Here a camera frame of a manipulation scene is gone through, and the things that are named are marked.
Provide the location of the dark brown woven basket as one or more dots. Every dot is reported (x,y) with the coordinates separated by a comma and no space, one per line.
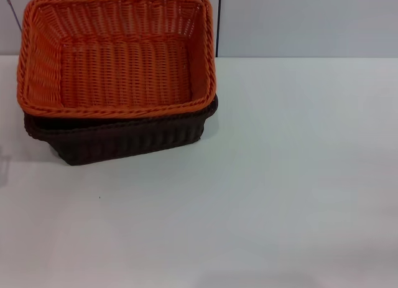
(124,145)

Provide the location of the orange woven basket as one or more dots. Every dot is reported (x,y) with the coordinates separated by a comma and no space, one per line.
(124,70)

